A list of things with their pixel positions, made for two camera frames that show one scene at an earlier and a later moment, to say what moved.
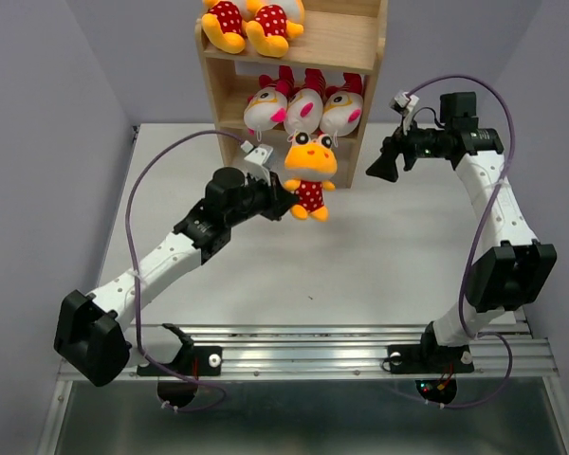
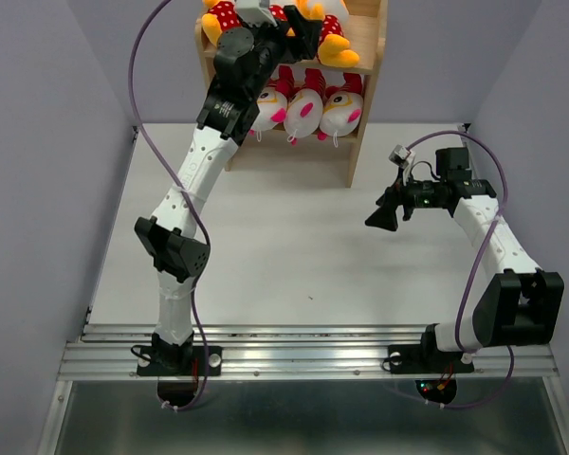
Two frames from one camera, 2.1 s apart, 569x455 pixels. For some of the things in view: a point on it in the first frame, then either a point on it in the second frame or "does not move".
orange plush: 310,161 -> 334,49
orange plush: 223,27 does not move
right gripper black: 384,167 -> 385,216
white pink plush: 303,111 does not move
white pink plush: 266,109 does not move
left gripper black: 279,199 -> 303,38
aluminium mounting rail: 514,352 does not move
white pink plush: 343,105 does not move
